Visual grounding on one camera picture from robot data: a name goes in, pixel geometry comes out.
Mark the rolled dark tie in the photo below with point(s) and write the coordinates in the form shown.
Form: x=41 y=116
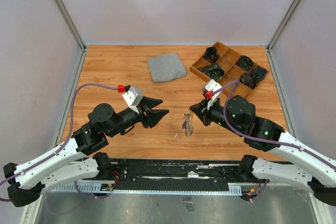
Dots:
x=244 y=62
x=211 y=54
x=252 y=78
x=214 y=71

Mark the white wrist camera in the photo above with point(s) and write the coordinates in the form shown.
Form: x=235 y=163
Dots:
x=211 y=92
x=133 y=97

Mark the rolled dark tie lower right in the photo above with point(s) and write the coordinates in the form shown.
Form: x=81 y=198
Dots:
x=252 y=78

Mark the folded grey cloth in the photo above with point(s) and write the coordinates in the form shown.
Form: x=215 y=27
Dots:
x=166 y=68

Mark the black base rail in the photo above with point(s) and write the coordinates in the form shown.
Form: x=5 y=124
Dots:
x=174 y=175

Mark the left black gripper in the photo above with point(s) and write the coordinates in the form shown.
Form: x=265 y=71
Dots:
x=154 y=116

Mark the rolled dark tie top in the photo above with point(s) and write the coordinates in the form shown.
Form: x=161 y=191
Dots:
x=211 y=54

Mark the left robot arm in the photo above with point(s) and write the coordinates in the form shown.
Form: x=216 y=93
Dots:
x=79 y=157

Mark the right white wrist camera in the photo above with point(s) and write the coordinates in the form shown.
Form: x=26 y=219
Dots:
x=211 y=92

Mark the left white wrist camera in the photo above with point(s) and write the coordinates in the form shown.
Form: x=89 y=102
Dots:
x=133 y=97

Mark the wooden compartment tray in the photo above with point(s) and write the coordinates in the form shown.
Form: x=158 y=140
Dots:
x=228 y=58

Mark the rolled dark tie centre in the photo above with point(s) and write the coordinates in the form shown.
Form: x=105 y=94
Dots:
x=214 y=71

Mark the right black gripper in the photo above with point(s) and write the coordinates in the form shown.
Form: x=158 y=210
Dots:
x=201 y=110

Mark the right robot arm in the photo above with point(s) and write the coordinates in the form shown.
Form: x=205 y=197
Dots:
x=307 y=168

